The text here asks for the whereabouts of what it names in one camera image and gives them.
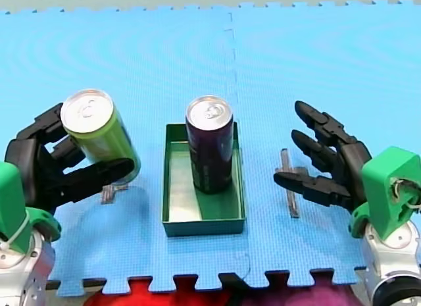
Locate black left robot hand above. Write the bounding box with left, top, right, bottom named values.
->
left=5, top=102, right=136, bottom=216

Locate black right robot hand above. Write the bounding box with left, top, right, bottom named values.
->
left=273, top=100, right=374, bottom=212

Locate green drink can dark band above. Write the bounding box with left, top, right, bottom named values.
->
left=60, top=88, right=142, bottom=183

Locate dark purple drink can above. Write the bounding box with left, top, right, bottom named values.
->
left=185, top=95, right=235, bottom=195

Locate shallow green tray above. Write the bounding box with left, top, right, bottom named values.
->
left=161, top=121, right=247, bottom=238

